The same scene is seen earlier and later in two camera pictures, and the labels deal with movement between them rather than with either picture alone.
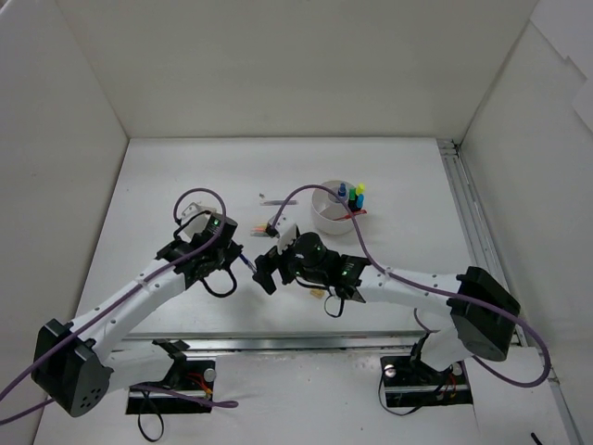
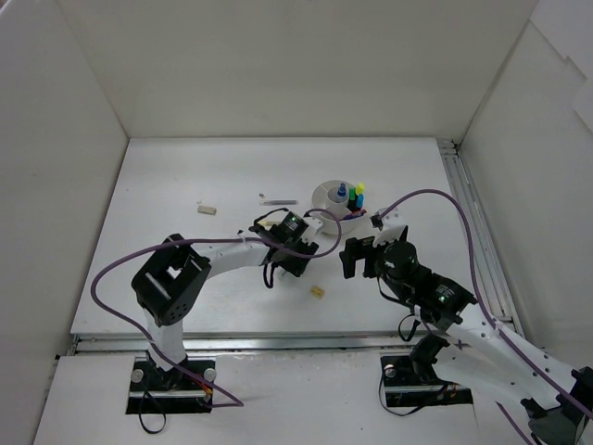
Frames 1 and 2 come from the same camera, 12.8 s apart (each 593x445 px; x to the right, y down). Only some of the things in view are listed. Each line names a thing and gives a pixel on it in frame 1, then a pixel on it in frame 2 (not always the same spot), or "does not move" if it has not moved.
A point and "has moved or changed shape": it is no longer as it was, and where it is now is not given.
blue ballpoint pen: [247, 262] has moved or changed shape
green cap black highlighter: [353, 200] does not move
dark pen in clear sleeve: [278, 203] does not move
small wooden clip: [319, 293] does not move
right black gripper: [272, 271] -> [359, 256]
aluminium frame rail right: [491, 254] does not move
